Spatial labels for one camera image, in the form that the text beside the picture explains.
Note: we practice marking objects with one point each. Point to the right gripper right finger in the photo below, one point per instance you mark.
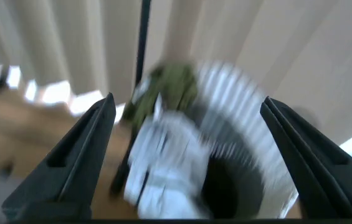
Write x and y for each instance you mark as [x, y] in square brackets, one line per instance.
[328, 193]

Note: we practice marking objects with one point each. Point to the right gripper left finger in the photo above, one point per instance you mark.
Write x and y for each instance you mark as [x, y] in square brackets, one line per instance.
[48, 196]

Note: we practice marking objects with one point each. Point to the pale grey shorts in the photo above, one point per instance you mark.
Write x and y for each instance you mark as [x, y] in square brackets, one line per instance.
[169, 161]

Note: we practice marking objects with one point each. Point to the green long-sleeved shirt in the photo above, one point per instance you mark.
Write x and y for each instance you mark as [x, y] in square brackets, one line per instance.
[169, 84]

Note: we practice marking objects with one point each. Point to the white laundry basket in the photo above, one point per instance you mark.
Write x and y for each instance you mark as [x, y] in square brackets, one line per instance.
[241, 93]

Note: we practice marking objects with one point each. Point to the black clothes rack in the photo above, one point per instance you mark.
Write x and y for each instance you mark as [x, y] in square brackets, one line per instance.
[142, 37]

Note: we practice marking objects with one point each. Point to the beige curtain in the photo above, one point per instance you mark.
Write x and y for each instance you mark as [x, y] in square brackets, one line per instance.
[69, 37]

